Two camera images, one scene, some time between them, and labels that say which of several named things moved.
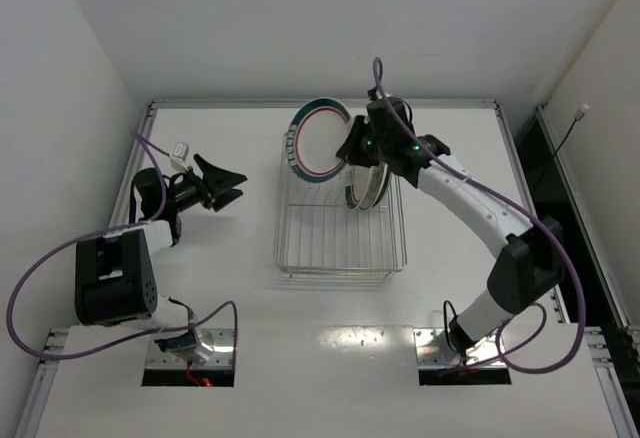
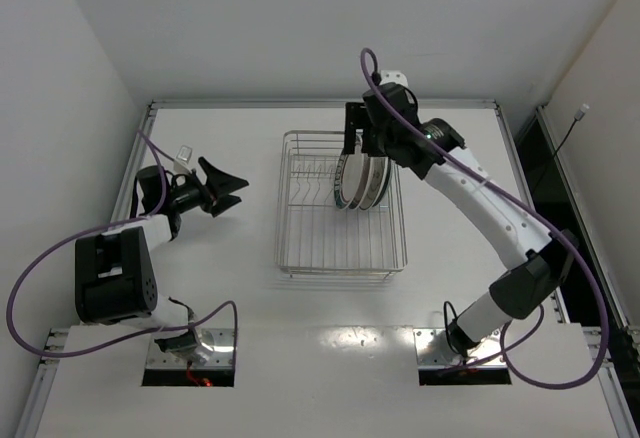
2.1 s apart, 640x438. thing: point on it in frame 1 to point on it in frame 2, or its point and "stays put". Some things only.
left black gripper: [204, 189] stays put
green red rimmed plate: [313, 139] to [347, 179]
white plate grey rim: [379, 175] stays put
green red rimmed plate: [356, 191] stays put
